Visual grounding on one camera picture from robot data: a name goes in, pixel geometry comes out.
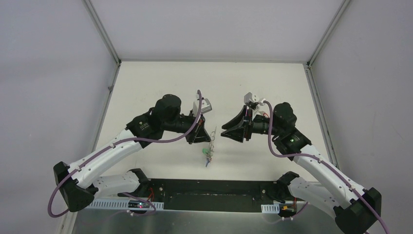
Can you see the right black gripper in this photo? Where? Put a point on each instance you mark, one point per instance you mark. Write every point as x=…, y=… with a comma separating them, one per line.
x=238, y=134

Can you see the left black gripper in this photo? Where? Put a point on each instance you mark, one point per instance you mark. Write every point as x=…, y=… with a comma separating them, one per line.
x=195, y=129

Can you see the large silver carabiner keyring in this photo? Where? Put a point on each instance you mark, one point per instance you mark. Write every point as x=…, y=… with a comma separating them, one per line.
x=211, y=144

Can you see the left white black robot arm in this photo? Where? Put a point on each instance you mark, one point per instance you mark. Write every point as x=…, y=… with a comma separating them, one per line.
x=82, y=181

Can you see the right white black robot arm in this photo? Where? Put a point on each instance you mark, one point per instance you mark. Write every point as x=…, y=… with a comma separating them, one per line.
x=353, y=208

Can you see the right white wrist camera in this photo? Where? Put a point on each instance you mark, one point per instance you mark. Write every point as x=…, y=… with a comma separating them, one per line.
x=253, y=101

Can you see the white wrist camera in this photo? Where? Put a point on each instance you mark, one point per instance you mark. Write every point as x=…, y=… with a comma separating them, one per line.
x=253, y=101
x=205, y=105

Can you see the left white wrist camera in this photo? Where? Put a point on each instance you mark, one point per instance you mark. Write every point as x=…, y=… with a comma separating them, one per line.
x=205, y=105

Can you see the right white slotted cable duct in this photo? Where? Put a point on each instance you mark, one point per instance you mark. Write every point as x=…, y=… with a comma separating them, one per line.
x=270, y=209

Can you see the white slotted cable duct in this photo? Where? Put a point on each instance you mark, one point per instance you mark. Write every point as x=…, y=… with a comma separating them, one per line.
x=270, y=209
x=125, y=204

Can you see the left white slotted cable duct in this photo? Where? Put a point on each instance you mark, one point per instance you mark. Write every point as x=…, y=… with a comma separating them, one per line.
x=125, y=204

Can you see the left aluminium frame post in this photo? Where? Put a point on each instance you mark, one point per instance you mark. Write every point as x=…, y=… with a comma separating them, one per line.
x=101, y=30

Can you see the aluminium frame post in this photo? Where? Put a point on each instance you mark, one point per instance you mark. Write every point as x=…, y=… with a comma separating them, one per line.
x=101, y=30
x=329, y=31

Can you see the right aluminium frame post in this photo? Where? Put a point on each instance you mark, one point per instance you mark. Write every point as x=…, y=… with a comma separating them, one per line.
x=329, y=31

